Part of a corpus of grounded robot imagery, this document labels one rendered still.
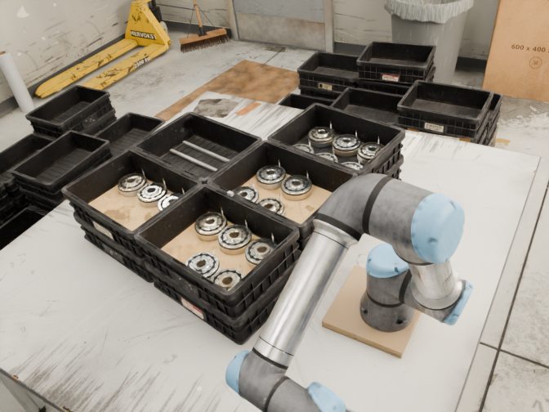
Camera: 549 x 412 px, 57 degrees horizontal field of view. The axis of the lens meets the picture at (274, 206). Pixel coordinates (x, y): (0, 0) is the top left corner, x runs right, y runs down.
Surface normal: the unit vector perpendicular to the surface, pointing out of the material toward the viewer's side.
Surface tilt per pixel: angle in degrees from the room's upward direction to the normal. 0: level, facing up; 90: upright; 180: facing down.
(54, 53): 90
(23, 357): 0
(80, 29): 90
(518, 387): 0
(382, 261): 7
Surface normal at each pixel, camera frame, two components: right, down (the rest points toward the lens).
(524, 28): -0.51, 0.43
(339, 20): -0.50, 0.60
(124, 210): -0.11, -0.76
